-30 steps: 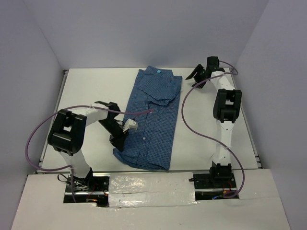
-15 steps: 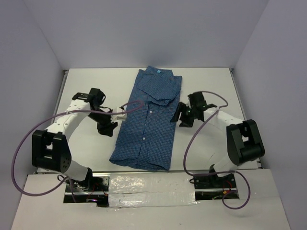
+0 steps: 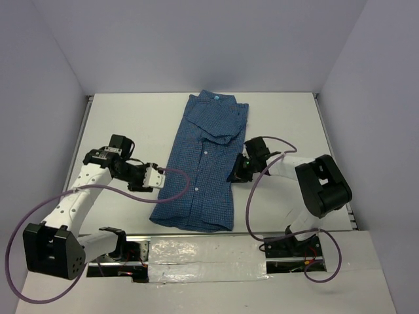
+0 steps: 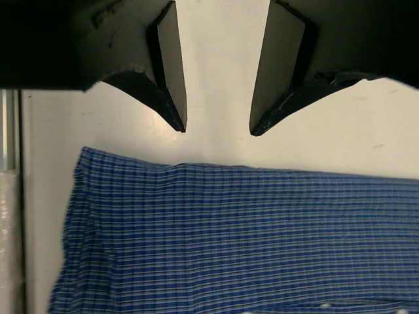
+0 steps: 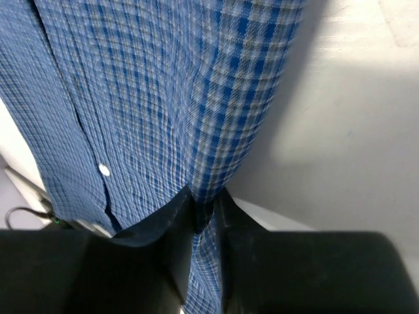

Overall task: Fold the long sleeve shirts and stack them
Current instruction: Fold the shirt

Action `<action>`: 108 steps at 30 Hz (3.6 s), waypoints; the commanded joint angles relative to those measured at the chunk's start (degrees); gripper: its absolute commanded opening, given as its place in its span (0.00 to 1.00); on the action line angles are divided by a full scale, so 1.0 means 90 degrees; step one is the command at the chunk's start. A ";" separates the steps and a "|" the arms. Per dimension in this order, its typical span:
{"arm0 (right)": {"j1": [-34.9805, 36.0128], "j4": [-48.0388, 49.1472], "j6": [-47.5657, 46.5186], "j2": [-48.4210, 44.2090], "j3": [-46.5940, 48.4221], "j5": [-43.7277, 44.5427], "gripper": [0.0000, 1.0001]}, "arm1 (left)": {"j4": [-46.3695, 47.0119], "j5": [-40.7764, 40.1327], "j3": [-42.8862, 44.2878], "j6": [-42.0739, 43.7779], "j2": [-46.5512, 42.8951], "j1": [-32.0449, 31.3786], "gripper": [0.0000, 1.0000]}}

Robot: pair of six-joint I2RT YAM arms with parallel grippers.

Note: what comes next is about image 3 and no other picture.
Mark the blue checkered long sleeve shirt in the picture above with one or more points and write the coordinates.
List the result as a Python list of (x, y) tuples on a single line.
[(210, 136)]

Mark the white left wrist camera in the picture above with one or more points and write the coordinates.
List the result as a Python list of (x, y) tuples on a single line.
[(154, 177)]

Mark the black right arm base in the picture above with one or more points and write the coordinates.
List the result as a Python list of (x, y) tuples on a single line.
[(292, 256)]

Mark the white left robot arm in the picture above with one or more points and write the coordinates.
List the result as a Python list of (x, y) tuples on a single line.
[(54, 246)]

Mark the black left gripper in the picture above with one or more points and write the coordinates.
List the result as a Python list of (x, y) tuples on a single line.
[(138, 187)]

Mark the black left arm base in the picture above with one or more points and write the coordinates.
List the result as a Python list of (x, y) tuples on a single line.
[(132, 264)]

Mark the white taped cover sheet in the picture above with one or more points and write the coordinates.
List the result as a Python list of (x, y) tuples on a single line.
[(205, 259)]

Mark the aluminium table edge rail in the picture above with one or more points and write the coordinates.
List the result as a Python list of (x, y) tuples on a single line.
[(67, 181)]

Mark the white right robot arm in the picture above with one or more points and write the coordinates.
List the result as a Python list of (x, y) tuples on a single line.
[(322, 185)]

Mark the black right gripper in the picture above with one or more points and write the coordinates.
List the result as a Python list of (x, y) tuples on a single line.
[(237, 174)]

